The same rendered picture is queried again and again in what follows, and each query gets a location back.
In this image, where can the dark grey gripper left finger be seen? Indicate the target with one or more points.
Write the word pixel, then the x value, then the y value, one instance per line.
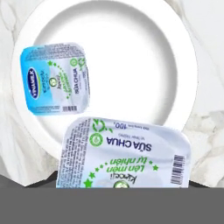
pixel 51 181

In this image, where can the white round plate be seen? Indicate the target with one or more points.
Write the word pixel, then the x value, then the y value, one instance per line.
pixel 131 73

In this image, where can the blue white yogurt container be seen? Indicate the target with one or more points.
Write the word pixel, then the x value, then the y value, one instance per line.
pixel 55 81

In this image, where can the white green yogurt container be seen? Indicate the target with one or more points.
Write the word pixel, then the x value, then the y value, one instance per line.
pixel 125 154

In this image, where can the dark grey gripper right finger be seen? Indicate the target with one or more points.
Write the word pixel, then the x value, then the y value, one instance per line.
pixel 194 185

